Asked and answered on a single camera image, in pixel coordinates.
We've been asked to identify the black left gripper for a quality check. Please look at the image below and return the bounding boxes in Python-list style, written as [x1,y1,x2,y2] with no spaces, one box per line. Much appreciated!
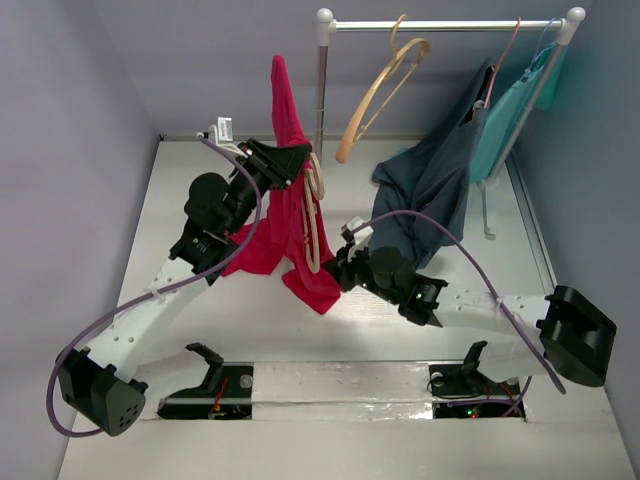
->
[224,139,310,236]

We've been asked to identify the beige wooden hanger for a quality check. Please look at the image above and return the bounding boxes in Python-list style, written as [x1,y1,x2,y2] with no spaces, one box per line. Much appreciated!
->
[302,152,326,274]
[334,13,434,165]

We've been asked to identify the red t shirt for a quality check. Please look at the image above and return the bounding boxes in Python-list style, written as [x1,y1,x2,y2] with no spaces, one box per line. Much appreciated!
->
[223,55,341,314]

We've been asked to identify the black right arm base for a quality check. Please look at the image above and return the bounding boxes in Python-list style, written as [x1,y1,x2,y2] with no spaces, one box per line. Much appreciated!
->
[426,341,526,420]

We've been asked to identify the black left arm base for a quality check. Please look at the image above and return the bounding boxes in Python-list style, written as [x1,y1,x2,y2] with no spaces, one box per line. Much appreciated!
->
[157,342,254,420]

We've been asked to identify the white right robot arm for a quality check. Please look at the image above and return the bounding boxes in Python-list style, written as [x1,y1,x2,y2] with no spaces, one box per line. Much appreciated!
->
[322,247,617,392]

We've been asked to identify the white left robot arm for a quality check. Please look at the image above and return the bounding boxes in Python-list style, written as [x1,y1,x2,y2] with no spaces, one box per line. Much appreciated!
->
[46,138,312,437]

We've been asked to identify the dark teal t shirt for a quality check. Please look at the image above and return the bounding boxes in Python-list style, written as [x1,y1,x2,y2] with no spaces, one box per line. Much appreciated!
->
[369,59,494,269]

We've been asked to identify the turquoise t shirt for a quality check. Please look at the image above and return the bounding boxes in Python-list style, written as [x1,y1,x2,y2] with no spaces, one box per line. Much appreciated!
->
[470,43,555,183]

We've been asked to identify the blue hanger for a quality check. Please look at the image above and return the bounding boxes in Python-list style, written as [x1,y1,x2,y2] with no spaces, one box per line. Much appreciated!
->
[523,18,556,78]

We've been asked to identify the pink hanger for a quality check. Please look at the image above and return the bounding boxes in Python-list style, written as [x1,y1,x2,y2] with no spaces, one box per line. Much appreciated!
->
[483,16,522,109]

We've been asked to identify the white clothes rack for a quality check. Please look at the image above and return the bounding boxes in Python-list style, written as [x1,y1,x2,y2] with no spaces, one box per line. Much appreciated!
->
[313,7,586,240]

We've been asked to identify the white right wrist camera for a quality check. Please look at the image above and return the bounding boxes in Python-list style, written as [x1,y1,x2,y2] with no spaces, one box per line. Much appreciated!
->
[341,216,374,251]

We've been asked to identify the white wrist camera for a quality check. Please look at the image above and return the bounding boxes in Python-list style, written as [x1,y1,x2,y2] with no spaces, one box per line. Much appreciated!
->
[196,116,236,151]
[341,216,374,251]

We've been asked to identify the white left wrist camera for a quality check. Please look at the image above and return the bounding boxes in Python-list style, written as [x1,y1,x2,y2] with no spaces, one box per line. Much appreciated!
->
[196,116,236,151]

